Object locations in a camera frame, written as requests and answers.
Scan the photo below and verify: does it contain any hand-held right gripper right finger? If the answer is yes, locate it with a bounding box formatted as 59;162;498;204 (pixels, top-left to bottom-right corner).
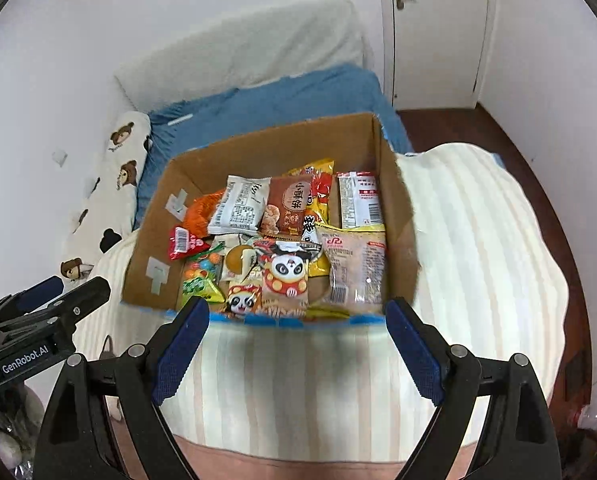
384;296;563;480

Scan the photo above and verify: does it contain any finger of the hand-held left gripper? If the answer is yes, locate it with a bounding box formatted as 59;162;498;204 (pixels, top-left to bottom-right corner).
0;276;112;347
0;275;65;328

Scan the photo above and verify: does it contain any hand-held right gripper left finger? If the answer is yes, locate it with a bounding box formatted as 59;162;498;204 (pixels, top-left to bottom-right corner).
32;296;213;480

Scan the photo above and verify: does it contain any clear cracker packet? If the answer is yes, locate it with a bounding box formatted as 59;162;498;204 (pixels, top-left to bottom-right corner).
314;224;388;306

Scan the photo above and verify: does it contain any plastic bag clutter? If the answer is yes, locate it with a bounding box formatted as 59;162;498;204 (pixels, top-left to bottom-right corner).
0;385;46;480

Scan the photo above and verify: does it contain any blue blanket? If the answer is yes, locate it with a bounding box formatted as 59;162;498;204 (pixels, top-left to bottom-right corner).
133;63;414;231

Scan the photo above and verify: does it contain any yellow and red snack packet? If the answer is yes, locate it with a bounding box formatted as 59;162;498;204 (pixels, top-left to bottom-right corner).
284;159;336;226

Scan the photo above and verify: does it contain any colourful candy ball packet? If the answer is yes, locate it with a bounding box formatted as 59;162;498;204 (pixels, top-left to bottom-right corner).
178;255;224;311

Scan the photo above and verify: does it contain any white fluffy cushion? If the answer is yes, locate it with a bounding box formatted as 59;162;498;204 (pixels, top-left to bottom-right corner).
114;0;366;113

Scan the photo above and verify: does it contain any egg yolk pastry packet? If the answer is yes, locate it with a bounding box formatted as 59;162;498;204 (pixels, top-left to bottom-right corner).
223;242;256;281

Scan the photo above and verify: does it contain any orange cartoon snack packet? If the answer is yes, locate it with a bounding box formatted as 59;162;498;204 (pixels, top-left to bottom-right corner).
256;239;324;313

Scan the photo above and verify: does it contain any brown pastry snack packet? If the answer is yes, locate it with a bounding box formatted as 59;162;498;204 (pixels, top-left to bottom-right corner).
261;176;315;235

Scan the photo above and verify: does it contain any bear print pillow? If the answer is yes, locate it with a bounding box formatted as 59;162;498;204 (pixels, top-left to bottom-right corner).
61;110;153;281

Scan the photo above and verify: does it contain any clear plastic wrapper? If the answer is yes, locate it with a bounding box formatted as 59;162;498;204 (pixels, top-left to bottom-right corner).
568;400;597;431

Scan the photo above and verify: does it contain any white door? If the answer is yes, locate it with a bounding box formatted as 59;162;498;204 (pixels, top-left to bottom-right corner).
377;0;499;111

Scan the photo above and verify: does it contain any red and white snack packet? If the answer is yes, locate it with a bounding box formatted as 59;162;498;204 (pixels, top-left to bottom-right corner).
337;171;384;230

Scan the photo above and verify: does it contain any printed cardboard box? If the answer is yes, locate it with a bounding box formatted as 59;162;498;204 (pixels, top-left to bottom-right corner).
120;111;419;328

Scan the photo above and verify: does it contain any orange net-print snack packet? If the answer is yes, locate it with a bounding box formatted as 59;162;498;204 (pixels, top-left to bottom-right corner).
183;189;228;236

